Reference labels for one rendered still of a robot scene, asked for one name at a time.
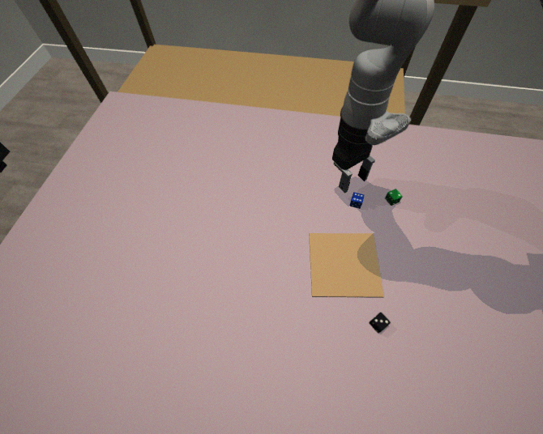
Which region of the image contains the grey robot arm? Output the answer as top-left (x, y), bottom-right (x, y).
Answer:
top-left (348, 0), bottom-right (434, 104)

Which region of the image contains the blue die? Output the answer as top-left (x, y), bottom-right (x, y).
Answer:
top-left (350, 193), bottom-right (365, 209)

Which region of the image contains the tan flat mat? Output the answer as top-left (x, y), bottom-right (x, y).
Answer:
top-left (309, 233), bottom-right (384, 297)

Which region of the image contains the black die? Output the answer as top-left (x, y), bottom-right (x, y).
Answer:
top-left (369, 312), bottom-right (391, 333)

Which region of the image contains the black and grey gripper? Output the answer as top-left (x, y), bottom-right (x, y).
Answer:
top-left (332, 91), bottom-right (411, 193)

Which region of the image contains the green die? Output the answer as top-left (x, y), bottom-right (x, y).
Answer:
top-left (385, 189), bottom-right (403, 206)

